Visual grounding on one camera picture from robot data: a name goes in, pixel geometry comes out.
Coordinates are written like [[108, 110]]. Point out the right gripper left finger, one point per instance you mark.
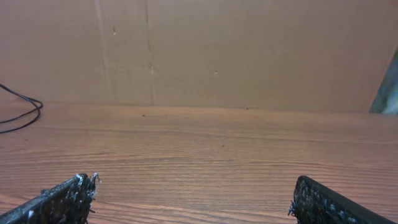
[[68, 202]]

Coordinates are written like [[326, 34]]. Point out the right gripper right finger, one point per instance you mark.
[[314, 203]]

